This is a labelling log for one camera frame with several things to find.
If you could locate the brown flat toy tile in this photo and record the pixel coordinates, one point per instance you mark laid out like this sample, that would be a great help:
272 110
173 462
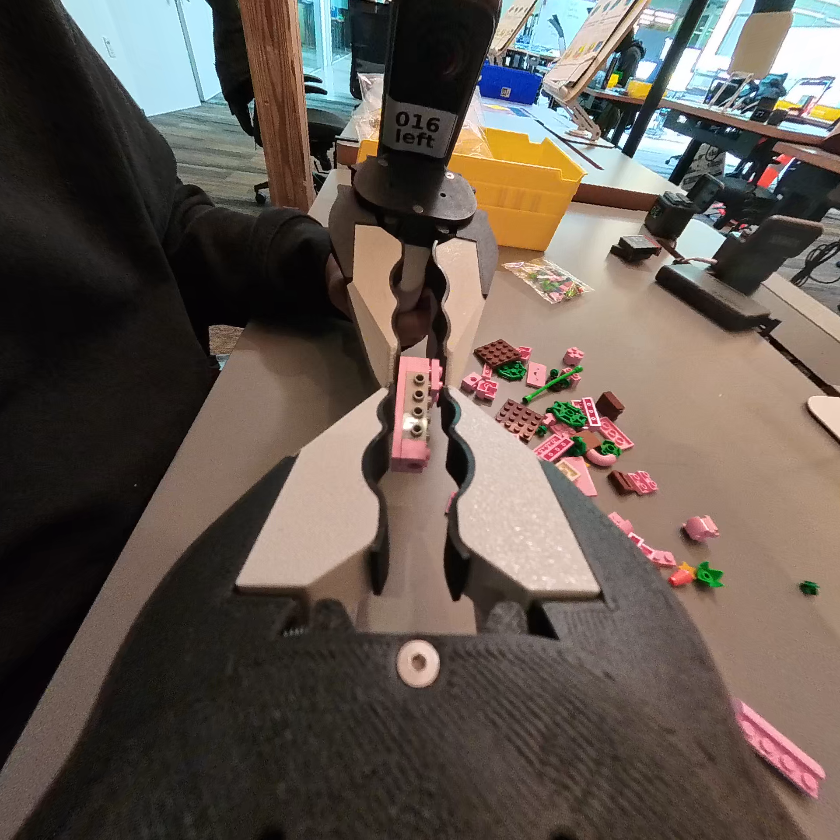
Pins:
589 439

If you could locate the cream square toy plate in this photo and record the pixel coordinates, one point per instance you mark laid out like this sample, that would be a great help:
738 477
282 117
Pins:
572 469

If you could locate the person's left forearm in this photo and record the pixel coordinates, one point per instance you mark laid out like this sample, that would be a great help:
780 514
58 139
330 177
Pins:
262 262

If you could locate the coral carrot toy piece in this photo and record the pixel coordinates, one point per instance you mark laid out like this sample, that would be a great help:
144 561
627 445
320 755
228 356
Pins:
680 577

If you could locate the wooden office desk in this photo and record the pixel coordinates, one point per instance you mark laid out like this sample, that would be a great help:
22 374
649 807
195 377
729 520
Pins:
722 118

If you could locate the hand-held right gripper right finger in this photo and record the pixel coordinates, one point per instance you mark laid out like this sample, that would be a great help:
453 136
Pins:
525 525

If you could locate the clear plastic packet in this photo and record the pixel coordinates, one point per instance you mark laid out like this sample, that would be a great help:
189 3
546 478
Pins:
548 282

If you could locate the wooden pillar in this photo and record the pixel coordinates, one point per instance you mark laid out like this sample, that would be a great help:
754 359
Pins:
275 98

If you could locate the black office chair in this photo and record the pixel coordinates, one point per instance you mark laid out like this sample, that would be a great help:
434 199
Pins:
325 131

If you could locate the tan book stand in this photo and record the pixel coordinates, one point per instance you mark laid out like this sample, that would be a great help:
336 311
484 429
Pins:
590 52

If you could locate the small blue storage bin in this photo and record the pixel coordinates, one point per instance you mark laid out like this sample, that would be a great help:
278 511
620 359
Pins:
512 82

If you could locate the person's left hand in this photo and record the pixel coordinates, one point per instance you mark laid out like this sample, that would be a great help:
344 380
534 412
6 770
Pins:
420 325

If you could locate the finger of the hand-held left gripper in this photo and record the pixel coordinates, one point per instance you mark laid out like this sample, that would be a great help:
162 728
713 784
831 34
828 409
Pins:
371 282
466 282

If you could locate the pile of pink toy bricks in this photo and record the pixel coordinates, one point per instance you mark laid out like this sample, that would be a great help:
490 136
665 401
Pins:
615 433

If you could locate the black flat device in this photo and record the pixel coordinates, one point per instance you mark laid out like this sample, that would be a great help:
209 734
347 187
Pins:
715 298

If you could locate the brown studded plate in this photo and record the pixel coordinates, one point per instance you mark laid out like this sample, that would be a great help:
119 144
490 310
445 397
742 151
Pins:
518 418
497 353

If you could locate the grey studded toy brick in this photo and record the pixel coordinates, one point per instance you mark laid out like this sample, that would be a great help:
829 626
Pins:
417 407

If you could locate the black cube device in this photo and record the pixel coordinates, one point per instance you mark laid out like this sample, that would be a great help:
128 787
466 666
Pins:
682 207

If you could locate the long green toy stem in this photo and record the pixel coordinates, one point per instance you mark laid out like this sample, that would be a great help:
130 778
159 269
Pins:
551 386

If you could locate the white book stand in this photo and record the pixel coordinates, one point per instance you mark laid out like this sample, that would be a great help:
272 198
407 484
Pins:
827 417

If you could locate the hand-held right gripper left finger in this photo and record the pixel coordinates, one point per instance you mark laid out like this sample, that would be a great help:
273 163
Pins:
315 518

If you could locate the small black box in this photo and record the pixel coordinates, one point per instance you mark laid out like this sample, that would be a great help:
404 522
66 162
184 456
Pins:
635 248

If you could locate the pink and grey brick assembly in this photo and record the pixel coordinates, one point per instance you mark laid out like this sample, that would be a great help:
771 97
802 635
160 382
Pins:
407 456

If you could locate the brown rectangular toy brick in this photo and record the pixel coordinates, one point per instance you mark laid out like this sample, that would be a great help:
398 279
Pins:
620 482

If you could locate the brown hollow box brick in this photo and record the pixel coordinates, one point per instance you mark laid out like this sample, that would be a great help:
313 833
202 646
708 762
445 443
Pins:
610 405

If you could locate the large yellow bin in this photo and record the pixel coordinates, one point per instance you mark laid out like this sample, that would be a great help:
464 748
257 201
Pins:
525 197

